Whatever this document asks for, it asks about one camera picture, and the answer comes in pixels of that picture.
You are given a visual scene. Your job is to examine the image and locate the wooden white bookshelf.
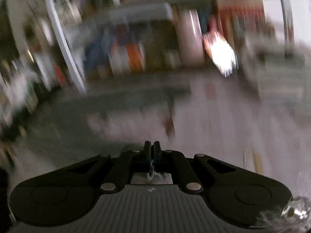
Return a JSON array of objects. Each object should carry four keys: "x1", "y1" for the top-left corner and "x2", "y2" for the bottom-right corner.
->
[{"x1": 0, "y1": 0, "x2": 292, "y2": 95}]

